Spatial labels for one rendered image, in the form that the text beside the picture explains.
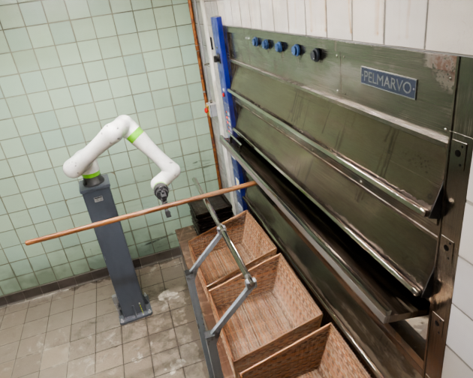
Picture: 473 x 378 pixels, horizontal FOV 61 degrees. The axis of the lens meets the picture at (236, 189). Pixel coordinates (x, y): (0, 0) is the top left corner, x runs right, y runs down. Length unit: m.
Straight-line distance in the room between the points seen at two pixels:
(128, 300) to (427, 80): 2.85
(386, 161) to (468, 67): 0.39
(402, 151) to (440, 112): 0.18
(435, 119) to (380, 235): 0.46
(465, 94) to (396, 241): 0.52
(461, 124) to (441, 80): 0.12
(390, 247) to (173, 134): 2.57
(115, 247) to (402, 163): 2.38
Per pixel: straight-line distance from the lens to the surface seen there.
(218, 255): 2.96
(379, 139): 1.29
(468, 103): 1.00
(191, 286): 2.28
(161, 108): 3.51
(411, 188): 1.17
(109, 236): 3.11
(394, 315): 1.26
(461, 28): 0.99
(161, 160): 2.68
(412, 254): 1.29
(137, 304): 3.49
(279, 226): 2.39
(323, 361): 2.14
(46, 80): 3.47
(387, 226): 1.37
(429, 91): 1.10
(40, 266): 4.09
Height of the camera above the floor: 2.28
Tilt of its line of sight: 26 degrees down
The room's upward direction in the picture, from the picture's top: 8 degrees counter-clockwise
